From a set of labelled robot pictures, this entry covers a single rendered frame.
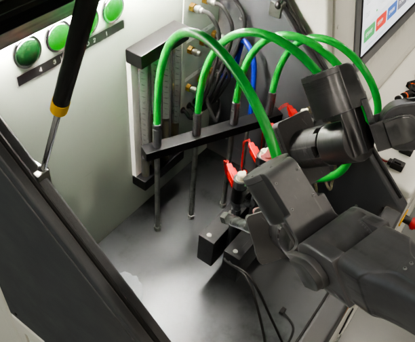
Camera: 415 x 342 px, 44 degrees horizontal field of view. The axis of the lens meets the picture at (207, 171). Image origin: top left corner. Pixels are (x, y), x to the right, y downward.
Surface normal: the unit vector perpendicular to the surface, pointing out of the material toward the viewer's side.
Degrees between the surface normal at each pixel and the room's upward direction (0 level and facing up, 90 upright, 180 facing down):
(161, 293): 0
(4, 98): 90
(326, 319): 0
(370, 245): 32
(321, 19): 90
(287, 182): 39
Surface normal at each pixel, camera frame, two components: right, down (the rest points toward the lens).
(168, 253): 0.07, -0.70
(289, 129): 0.50, -0.07
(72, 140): 0.81, 0.45
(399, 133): -0.29, 0.23
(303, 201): 0.22, -0.11
